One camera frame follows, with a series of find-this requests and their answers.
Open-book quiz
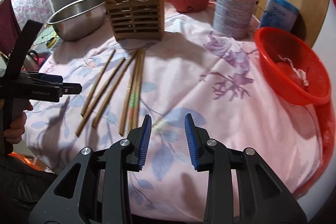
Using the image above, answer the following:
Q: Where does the wooden chopstick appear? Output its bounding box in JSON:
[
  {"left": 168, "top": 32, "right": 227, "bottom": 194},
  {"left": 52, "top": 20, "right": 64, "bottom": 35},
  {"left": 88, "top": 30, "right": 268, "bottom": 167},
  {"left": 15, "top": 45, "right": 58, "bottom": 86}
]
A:
[
  {"left": 118, "top": 50, "right": 140, "bottom": 136},
  {"left": 92, "top": 50, "right": 138, "bottom": 128},
  {"left": 127, "top": 50, "right": 141, "bottom": 131},
  {"left": 80, "top": 50, "right": 116, "bottom": 116},
  {"left": 75, "top": 57, "right": 126, "bottom": 137},
  {"left": 132, "top": 50, "right": 145, "bottom": 128}
]

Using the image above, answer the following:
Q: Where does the person's left hand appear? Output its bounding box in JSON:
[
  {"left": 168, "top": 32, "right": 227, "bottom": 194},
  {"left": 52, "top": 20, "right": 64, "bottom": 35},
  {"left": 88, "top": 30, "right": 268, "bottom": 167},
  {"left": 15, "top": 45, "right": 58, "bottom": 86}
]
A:
[{"left": 2, "top": 102, "right": 33, "bottom": 144}]

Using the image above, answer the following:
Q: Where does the metal kettle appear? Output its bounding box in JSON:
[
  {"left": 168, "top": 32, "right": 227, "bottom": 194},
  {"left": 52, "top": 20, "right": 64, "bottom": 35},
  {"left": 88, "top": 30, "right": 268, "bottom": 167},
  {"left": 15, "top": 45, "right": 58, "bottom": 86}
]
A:
[{"left": 23, "top": 50, "right": 39, "bottom": 71}]

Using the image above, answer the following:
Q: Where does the green patterned side table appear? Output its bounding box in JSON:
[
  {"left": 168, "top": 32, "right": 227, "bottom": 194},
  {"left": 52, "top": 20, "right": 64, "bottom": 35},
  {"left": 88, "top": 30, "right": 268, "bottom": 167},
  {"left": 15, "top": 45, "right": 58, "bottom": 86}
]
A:
[{"left": 33, "top": 26, "right": 57, "bottom": 46}]

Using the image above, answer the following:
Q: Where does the maroon hanging cloth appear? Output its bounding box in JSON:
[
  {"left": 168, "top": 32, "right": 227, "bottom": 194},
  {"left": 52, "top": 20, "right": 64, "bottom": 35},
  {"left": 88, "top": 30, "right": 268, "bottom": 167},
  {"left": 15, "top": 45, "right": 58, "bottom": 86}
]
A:
[{"left": 0, "top": 0, "right": 21, "bottom": 56}]

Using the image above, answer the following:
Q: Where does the pink floral tablecloth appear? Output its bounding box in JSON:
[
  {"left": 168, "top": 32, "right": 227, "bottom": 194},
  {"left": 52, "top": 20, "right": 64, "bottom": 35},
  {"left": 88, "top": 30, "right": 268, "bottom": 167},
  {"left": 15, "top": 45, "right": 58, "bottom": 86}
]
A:
[{"left": 23, "top": 5, "right": 322, "bottom": 222}]

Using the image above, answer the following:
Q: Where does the stainless steel bowl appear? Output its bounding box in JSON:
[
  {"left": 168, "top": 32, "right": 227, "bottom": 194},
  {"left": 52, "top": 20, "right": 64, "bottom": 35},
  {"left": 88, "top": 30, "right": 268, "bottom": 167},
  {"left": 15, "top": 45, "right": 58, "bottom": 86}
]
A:
[{"left": 47, "top": 0, "right": 106, "bottom": 42}]

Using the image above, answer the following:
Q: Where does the orange red bag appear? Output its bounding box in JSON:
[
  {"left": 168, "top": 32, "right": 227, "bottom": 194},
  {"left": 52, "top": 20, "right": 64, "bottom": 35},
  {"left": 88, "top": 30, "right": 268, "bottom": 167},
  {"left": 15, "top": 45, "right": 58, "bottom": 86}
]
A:
[{"left": 10, "top": 152, "right": 47, "bottom": 171}]

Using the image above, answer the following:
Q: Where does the floral hanging cloth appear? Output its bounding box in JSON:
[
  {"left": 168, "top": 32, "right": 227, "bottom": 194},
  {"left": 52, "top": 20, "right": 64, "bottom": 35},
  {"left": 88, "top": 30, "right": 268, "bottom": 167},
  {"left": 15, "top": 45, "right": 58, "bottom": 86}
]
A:
[{"left": 11, "top": 0, "right": 53, "bottom": 30}]

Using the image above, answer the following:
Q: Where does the wooden utensil holder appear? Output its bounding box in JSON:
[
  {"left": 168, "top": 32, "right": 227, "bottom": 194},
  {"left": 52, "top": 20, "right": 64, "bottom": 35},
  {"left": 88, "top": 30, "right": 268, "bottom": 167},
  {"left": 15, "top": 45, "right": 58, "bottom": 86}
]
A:
[{"left": 105, "top": 0, "right": 165, "bottom": 40}]

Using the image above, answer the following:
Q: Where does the red plastic colander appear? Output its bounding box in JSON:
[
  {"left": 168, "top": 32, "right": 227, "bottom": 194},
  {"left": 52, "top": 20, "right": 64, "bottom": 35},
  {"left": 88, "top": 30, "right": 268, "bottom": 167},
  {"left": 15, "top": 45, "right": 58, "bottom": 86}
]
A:
[{"left": 254, "top": 27, "right": 335, "bottom": 197}]

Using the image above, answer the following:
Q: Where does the milk powder tin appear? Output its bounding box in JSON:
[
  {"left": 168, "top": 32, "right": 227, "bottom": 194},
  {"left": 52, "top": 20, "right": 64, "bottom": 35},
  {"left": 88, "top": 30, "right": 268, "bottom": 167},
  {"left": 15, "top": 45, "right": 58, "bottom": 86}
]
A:
[{"left": 213, "top": 0, "right": 257, "bottom": 40}]

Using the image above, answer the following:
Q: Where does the blue lidded container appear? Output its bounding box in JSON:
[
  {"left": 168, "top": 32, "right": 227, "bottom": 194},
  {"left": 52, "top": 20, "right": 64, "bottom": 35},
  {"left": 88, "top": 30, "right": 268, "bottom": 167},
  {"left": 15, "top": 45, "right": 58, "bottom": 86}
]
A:
[{"left": 259, "top": 0, "right": 299, "bottom": 32}]

